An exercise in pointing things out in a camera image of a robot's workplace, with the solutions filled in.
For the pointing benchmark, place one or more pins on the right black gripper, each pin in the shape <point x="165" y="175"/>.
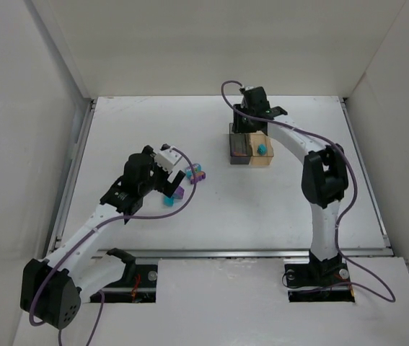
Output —
<point x="246" y="126"/>

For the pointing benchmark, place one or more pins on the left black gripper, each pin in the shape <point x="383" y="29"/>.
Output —
<point x="164" y="179"/>

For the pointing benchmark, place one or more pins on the teal lego with purple arch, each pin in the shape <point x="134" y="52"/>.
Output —
<point x="177" y="195"/>

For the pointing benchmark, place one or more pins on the purple lego brick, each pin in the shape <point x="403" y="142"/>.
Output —
<point x="238" y="154"/>

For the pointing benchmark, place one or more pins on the teal purple lego stack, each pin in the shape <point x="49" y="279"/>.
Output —
<point x="195" y="174"/>

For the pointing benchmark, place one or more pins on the teal lego brick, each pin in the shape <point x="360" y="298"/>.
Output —
<point x="262" y="150"/>

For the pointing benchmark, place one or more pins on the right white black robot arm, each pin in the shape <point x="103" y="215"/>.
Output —
<point x="324" y="176"/>

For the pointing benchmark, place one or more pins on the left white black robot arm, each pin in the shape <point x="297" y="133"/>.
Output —
<point x="55" y="287"/>

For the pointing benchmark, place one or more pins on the grey transparent container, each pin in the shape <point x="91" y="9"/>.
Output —
<point x="239" y="143"/>

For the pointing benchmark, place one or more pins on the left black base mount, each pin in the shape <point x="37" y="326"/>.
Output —
<point x="137" y="283"/>

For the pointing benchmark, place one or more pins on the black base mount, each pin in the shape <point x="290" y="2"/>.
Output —
<point x="318" y="281"/>
<point x="137" y="283"/>

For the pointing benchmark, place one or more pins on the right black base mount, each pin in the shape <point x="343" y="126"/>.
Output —
<point x="318" y="281"/>

